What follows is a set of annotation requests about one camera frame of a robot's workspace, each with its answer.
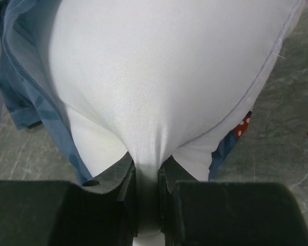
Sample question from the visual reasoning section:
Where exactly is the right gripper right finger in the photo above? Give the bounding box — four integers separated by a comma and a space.
159, 157, 308, 246

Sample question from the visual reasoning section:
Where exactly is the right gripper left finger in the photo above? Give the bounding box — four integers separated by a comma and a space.
0, 154, 138, 245

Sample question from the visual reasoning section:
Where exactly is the white pillow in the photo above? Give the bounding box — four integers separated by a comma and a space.
34, 1, 308, 245

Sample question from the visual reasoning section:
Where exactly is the blue cartoon print pillowcase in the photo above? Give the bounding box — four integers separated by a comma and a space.
0, 0, 252, 185

